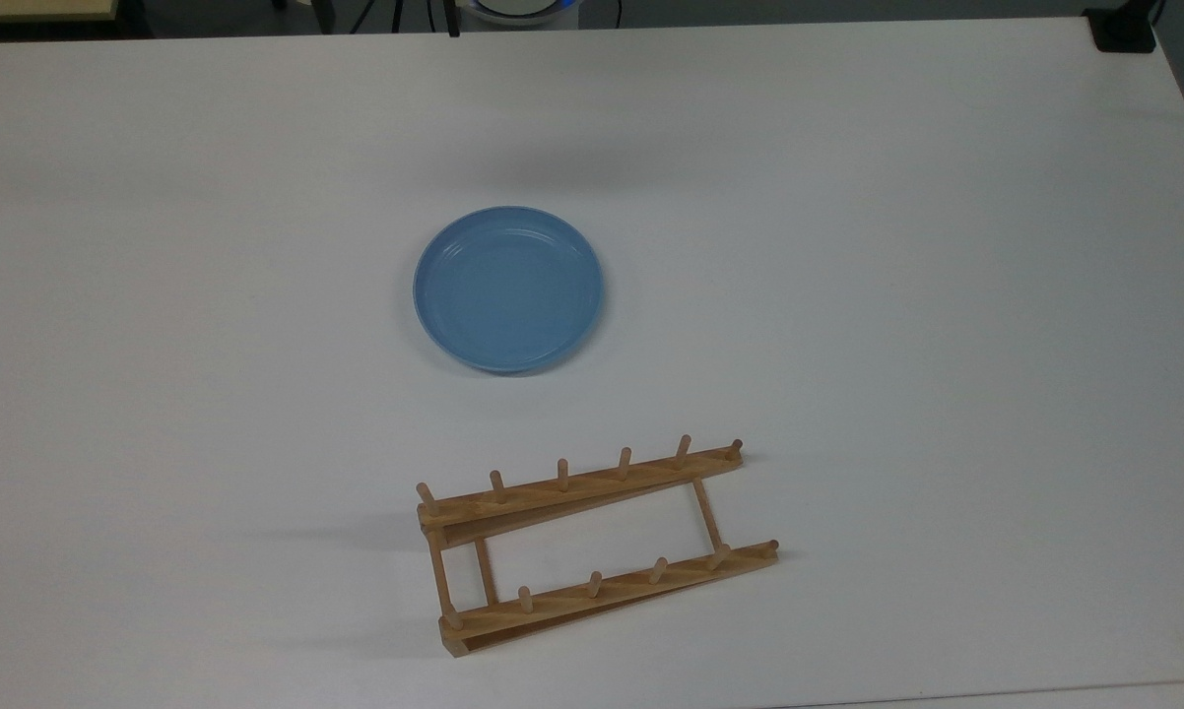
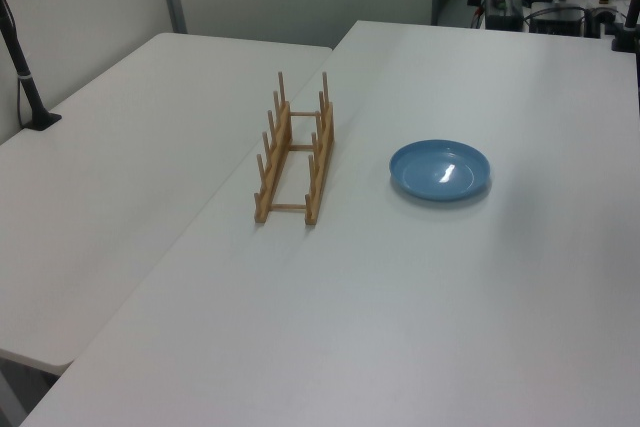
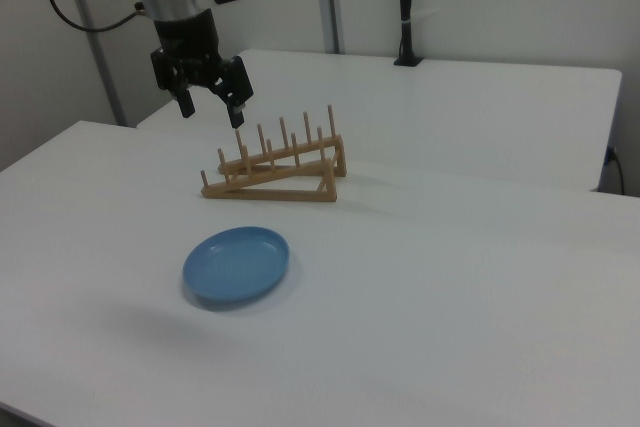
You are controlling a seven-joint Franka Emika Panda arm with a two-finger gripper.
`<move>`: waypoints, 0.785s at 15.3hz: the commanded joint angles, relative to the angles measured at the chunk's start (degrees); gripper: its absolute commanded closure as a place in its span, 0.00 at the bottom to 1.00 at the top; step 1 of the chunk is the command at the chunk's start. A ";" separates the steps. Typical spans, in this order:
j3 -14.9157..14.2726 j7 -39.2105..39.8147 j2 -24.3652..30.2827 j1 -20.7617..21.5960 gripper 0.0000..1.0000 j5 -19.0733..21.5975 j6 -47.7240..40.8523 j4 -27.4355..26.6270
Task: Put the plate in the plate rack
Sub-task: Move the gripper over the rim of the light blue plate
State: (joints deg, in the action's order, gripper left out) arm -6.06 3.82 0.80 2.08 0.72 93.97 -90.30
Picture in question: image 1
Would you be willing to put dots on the blue round plate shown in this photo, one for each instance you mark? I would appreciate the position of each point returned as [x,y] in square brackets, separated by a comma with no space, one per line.
[508,290]

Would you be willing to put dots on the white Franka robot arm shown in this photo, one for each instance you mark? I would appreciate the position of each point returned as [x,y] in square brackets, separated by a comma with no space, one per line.
[521,8]

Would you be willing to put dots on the wooden peg plate rack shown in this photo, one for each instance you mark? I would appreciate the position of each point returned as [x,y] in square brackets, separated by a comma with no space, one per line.
[553,497]

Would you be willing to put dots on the black tripod legs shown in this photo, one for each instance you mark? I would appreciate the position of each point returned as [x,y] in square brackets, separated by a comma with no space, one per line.
[452,18]

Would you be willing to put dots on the black table clamp block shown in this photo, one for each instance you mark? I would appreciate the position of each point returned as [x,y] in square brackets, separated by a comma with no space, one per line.
[1122,32]

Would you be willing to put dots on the beige wooden desk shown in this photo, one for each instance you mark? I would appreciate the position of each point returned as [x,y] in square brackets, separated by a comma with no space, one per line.
[31,8]

